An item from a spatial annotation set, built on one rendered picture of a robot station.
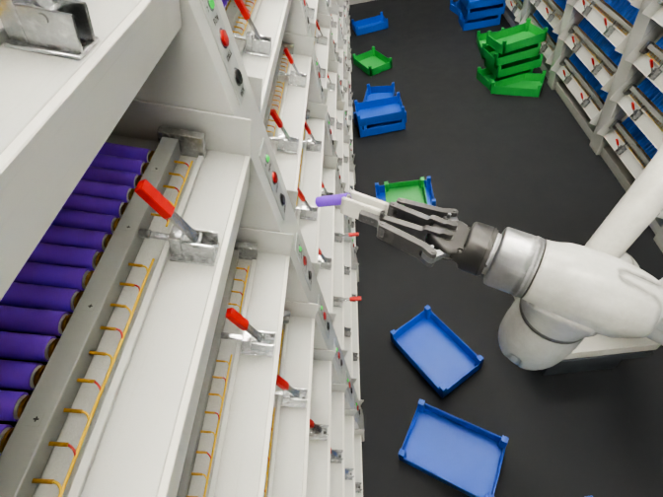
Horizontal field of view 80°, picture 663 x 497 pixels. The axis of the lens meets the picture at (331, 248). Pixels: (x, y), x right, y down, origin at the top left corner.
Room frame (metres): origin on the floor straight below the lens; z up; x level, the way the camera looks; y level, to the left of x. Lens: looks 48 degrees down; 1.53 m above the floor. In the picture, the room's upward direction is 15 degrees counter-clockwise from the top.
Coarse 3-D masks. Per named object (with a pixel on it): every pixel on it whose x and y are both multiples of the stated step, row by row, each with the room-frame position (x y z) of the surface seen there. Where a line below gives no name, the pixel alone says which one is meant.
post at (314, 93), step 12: (300, 0) 1.11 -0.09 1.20; (300, 12) 1.11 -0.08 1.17; (288, 24) 1.12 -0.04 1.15; (300, 24) 1.11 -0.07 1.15; (312, 36) 1.20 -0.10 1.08; (312, 60) 1.11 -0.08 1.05; (312, 72) 1.11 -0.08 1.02; (312, 84) 1.11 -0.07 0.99; (312, 96) 1.11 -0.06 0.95; (324, 96) 1.19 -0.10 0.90; (324, 144) 1.11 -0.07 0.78; (336, 180) 1.11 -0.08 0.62; (336, 192) 1.11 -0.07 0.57
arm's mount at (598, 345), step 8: (592, 336) 0.48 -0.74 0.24; (600, 336) 0.48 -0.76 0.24; (584, 344) 0.46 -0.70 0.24; (592, 344) 0.46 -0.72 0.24; (600, 344) 0.45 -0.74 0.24; (608, 344) 0.45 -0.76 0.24; (616, 344) 0.44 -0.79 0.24; (624, 344) 0.43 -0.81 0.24; (632, 344) 0.43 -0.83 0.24; (640, 344) 0.42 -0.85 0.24; (648, 344) 0.41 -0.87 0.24; (656, 344) 0.41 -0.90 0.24; (576, 352) 0.45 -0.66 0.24; (584, 352) 0.44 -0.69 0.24; (592, 352) 0.44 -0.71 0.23; (600, 352) 0.43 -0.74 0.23; (608, 352) 0.43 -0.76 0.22; (616, 352) 0.43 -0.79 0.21; (624, 352) 0.42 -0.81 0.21
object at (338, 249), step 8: (336, 208) 1.11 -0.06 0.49; (336, 216) 1.07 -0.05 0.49; (336, 224) 1.03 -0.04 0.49; (336, 232) 0.99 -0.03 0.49; (336, 248) 0.91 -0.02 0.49; (336, 256) 0.88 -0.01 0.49; (336, 264) 0.84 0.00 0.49; (336, 272) 0.81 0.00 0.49; (336, 280) 0.78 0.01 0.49; (336, 288) 0.75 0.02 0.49; (336, 296) 0.72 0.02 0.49; (336, 312) 0.66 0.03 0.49; (336, 320) 0.63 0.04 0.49; (336, 328) 0.61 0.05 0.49; (336, 336) 0.58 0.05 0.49; (344, 352) 0.51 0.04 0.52
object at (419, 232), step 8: (384, 216) 0.42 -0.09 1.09; (392, 224) 0.41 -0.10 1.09; (400, 224) 0.40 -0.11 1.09; (408, 224) 0.40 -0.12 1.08; (408, 232) 0.39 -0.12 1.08; (416, 232) 0.39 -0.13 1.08; (424, 232) 0.38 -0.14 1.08; (432, 232) 0.37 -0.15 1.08; (440, 232) 0.37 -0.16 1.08; (448, 232) 0.37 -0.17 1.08; (424, 240) 0.38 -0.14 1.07
